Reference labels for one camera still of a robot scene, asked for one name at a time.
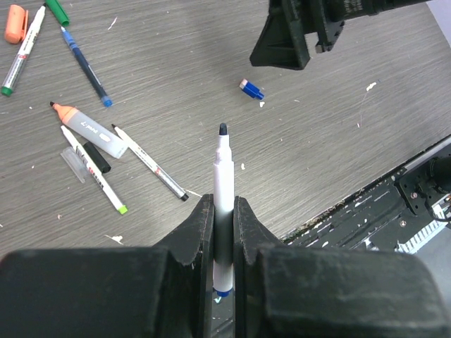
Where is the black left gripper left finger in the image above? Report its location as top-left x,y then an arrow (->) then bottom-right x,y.
1,194 -> 214,337

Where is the white marker with green end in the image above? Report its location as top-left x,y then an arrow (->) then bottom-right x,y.
1,4 -> 47,96

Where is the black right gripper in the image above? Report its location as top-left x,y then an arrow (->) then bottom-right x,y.
249,0 -> 424,70

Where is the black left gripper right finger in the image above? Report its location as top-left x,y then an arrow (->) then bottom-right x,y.
233,197 -> 447,337

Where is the grey slotted cable duct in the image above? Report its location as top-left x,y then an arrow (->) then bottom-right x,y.
397,220 -> 448,254

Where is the white marker with blue end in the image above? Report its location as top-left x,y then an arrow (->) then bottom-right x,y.
213,123 -> 235,297

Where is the black pen cap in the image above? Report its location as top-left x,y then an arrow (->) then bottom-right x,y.
83,142 -> 111,173

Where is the orange highlighter cap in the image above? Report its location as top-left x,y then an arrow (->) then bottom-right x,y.
4,4 -> 29,44

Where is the grey highlighter with orange tip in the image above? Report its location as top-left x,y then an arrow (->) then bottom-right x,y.
49,101 -> 128,158

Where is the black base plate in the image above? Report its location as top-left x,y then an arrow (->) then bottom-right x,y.
282,137 -> 450,252

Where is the dark blue pen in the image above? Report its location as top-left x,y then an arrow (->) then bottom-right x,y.
60,26 -> 113,107

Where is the green pen cap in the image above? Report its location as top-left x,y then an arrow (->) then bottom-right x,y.
45,0 -> 70,27

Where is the blue marker cap with eraser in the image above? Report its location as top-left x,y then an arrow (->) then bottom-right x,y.
239,79 -> 264,100

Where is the white pen with lime end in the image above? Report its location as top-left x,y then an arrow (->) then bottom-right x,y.
61,125 -> 128,215

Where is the white pen with black end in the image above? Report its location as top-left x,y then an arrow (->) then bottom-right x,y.
111,124 -> 189,201

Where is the clear pen cap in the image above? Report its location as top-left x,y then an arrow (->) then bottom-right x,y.
61,146 -> 89,183

